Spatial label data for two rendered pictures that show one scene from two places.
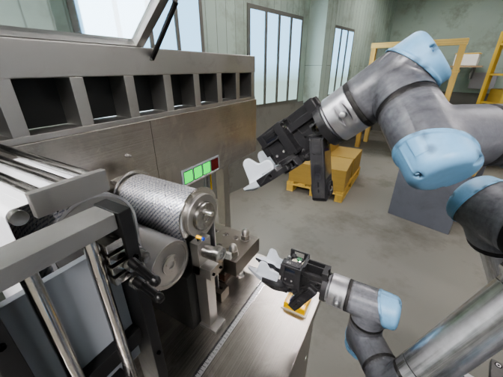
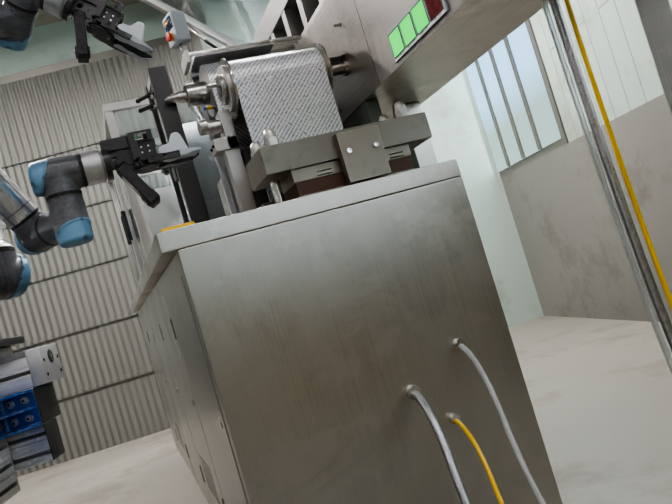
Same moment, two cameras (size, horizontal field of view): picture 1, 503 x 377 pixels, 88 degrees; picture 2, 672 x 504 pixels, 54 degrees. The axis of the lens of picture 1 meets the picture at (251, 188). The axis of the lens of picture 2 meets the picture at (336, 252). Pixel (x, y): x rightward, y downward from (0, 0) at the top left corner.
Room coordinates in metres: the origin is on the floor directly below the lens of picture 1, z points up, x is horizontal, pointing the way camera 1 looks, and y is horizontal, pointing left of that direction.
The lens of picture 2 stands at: (1.74, -1.00, 0.72)
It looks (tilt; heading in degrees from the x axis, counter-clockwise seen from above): 2 degrees up; 131
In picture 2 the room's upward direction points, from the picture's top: 17 degrees counter-clockwise
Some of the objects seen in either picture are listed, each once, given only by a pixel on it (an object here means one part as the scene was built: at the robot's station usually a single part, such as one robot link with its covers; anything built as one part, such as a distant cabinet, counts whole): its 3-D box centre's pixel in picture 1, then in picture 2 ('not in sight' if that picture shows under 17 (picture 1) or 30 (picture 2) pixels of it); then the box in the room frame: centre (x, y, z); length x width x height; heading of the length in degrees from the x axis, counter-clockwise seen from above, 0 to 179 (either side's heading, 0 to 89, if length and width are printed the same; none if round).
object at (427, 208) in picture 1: (441, 179); not in sight; (2.93, -2.34, 0.35); 1.31 x 0.68 x 0.70; 133
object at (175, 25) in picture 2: not in sight; (174, 30); (0.12, 0.43, 1.66); 0.07 x 0.07 x 0.10; 78
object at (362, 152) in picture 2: not in sight; (362, 154); (0.91, 0.15, 0.96); 0.10 x 0.03 x 0.11; 60
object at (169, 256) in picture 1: (135, 247); not in sight; (0.54, 0.30, 1.17); 0.26 x 0.12 x 0.12; 60
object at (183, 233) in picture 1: (199, 214); (228, 88); (0.58, 0.14, 1.25); 0.15 x 0.01 x 0.15; 150
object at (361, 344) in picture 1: (366, 339); (66, 221); (0.40, -0.27, 1.01); 0.11 x 0.08 x 0.11; 5
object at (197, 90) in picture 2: not in sight; (196, 94); (0.35, 0.24, 1.33); 0.06 x 0.06 x 0.06; 60
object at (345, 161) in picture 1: (328, 159); not in sight; (3.68, -1.14, 0.36); 1.31 x 0.99 x 0.73; 138
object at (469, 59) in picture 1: (466, 59); not in sight; (5.92, -4.42, 1.76); 0.42 x 0.35 x 0.23; 48
